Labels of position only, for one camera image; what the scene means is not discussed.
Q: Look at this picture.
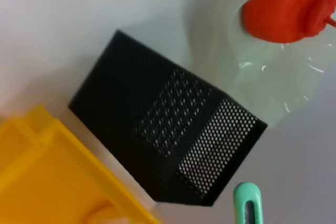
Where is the green utility knife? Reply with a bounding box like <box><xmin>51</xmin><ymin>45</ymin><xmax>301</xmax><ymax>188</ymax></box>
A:
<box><xmin>233</xmin><ymin>182</ymin><xmax>263</xmax><ymax>224</ymax></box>

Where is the orange fruit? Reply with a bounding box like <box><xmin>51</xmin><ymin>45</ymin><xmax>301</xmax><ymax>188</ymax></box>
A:
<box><xmin>241</xmin><ymin>0</ymin><xmax>336</xmax><ymax>44</ymax></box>

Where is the black mesh pen holder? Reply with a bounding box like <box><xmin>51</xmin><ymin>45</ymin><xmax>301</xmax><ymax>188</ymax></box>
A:
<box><xmin>67</xmin><ymin>29</ymin><xmax>269</xmax><ymax>208</ymax></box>

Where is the translucent green fruit bowl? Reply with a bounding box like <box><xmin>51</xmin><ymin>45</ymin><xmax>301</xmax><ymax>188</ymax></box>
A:
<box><xmin>183</xmin><ymin>0</ymin><xmax>336</xmax><ymax>131</ymax></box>

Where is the yellow plastic bin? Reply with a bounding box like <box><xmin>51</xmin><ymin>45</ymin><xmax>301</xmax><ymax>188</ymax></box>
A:
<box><xmin>0</xmin><ymin>103</ymin><xmax>166</xmax><ymax>224</ymax></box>

